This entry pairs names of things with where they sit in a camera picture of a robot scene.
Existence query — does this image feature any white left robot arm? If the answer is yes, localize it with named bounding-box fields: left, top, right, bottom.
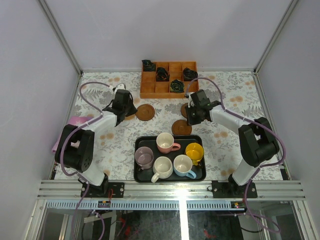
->
left=54, top=89, right=137, bottom=198

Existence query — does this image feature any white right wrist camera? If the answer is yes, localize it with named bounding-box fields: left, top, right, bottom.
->
left=184, top=92, right=194, bottom=108

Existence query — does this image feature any dark rolled cloth with orange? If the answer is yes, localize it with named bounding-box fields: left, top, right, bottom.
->
left=155, top=67, right=170, bottom=82

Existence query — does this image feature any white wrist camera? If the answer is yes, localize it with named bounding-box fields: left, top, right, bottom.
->
left=112, top=83, right=126, bottom=93
left=184, top=92, right=194, bottom=108

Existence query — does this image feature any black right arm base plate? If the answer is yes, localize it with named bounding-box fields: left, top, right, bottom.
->
left=211, top=181, right=258, bottom=199

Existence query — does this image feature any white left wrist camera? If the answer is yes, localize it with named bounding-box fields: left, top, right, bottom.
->
left=112, top=83, right=126, bottom=93

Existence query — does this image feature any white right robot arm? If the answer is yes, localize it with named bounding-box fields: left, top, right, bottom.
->
left=185, top=89, right=280, bottom=198

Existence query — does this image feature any light blue mug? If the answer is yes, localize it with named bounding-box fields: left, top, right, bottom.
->
left=173, top=154, right=197, bottom=179

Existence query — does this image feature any aluminium front rail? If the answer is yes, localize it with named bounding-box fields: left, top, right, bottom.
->
left=37, top=179, right=307, bottom=211

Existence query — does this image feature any brown wooden coaster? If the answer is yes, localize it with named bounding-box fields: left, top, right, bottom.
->
left=135, top=104, right=155, bottom=121
left=180, top=103, right=188, bottom=118
left=171, top=119, right=192, bottom=135

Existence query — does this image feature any dark rolled cloth green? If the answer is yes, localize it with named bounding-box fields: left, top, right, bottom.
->
left=169, top=79, right=185, bottom=94

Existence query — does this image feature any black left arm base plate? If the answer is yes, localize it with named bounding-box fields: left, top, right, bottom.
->
left=85, top=182, right=125, bottom=199

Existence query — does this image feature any purple glass mug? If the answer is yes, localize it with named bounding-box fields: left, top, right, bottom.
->
left=134, top=146, right=154, bottom=170

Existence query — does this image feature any dark rolled cloth top-left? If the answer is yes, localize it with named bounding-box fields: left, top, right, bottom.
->
left=141, top=59, right=156, bottom=72

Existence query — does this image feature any cream speckled mug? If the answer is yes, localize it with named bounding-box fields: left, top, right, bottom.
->
left=151, top=156, right=174, bottom=183

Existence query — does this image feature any woven rattan coaster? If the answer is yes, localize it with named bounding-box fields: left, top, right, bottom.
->
left=124, top=114, right=136, bottom=121

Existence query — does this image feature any pink ceramic mug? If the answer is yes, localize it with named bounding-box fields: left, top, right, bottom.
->
left=156, top=132, right=181, bottom=154

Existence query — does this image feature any black plastic tray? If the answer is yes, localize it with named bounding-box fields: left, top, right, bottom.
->
left=133, top=134, right=207, bottom=183

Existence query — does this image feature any orange wooden compartment box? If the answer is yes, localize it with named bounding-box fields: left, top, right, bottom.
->
left=140, top=59, right=199, bottom=99

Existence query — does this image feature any yellow black mug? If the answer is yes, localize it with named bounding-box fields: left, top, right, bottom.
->
left=185, top=142, right=204, bottom=166

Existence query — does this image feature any purple snowflake cloth bag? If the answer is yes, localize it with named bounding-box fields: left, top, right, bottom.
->
left=51, top=116, right=94, bottom=153

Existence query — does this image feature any dark rolled cloth right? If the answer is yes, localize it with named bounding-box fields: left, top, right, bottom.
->
left=182, top=67, right=198, bottom=82

